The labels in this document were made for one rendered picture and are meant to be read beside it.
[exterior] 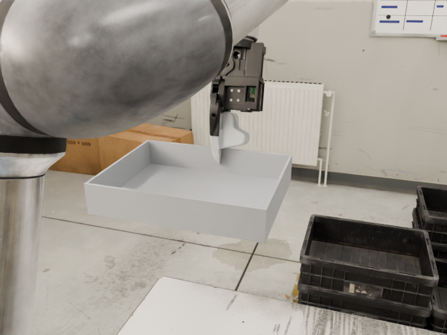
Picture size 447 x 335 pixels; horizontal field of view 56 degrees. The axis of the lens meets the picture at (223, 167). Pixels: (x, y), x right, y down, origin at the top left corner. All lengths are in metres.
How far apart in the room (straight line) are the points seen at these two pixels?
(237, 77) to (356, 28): 2.46
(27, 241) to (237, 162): 0.44
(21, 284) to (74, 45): 0.21
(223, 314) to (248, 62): 0.54
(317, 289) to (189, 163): 0.78
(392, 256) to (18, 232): 1.41
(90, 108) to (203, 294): 0.78
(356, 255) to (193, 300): 0.77
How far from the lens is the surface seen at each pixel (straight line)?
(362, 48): 3.15
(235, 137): 0.72
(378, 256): 1.62
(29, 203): 0.39
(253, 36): 0.74
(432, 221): 1.74
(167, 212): 0.59
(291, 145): 3.22
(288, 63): 3.21
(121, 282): 2.28
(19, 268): 0.40
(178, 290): 1.04
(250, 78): 0.71
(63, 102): 0.29
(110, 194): 0.63
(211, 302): 1.00
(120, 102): 0.29
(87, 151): 3.55
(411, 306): 1.44
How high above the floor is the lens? 1.34
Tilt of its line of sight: 22 degrees down
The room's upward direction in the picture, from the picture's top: straight up
